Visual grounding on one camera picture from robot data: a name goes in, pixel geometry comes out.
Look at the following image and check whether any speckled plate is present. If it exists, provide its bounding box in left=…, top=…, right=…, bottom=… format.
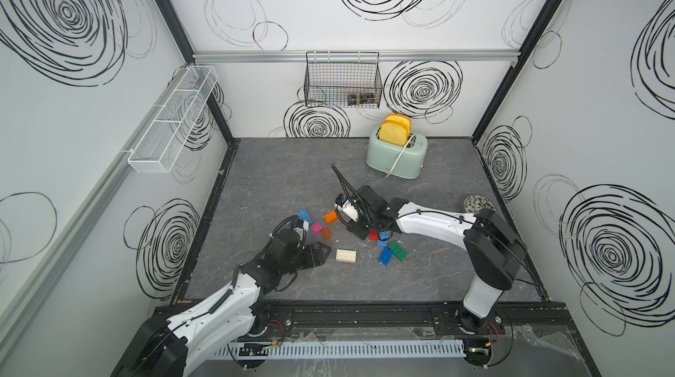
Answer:
left=463, top=194, right=497, bottom=215

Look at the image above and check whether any white toaster cable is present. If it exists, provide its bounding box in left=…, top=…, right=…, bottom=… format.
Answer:
left=383, top=131, right=418, bottom=178

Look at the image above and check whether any yellow toast slice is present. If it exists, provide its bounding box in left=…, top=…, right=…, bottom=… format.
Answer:
left=385, top=114, right=411, bottom=134
left=378, top=120, right=410, bottom=147

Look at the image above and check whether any black wire basket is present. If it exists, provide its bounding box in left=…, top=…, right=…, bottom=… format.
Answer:
left=302, top=51, right=383, bottom=109

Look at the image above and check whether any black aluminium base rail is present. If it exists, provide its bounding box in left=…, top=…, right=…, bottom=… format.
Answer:
left=267, top=300, right=572, bottom=337

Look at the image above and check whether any orange rectangular brick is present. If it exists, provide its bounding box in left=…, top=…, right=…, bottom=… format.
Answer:
left=323, top=210, right=339, bottom=224

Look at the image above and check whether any light blue long brick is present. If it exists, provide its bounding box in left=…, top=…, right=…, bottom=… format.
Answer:
left=298, top=209, right=312, bottom=225

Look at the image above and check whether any yellow toast slice front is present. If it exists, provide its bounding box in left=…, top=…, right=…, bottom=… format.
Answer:
left=378, top=120, right=410, bottom=147

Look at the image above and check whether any white wire shelf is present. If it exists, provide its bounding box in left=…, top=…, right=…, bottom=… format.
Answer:
left=128, top=64, right=217, bottom=174

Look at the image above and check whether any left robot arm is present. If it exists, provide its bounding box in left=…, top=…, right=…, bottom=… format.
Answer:
left=111, top=229, right=332, bottom=376

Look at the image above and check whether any yellow toast slice back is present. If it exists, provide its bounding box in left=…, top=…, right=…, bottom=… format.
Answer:
left=385, top=114, right=411, bottom=134

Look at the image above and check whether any mint green toaster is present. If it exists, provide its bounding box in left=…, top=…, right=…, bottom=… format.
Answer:
left=366, top=129, right=429, bottom=179

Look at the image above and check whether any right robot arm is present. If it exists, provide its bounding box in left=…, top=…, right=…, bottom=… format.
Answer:
left=330, top=164, right=527, bottom=322

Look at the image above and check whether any white rectangular brick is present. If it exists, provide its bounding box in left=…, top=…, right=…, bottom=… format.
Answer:
left=336, top=249, right=357, bottom=264

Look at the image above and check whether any dark object in basket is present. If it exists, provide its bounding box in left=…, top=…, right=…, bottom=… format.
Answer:
left=347, top=93, right=379, bottom=106

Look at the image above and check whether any white cable duct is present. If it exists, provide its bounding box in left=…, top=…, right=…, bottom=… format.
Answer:
left=211, top=340, right=466, bottom=361

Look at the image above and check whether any light blue vertical brick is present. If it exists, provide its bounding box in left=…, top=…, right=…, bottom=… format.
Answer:
left=377, top=231, right=392, bottom=247

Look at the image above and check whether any pink square brick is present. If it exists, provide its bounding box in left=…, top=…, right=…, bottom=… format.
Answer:
left=310, top=222, right=323, bottom=235

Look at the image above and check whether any green flat brick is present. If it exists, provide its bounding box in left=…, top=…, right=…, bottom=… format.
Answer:
left=387, top=242, right=409, bottom=261

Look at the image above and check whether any blue square brick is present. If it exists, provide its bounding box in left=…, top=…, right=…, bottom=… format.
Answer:
left=378, top=248, right=394, bottom=266

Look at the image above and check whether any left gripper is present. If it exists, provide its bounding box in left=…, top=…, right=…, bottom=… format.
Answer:
left=279, top=241, right=332, bottom=276

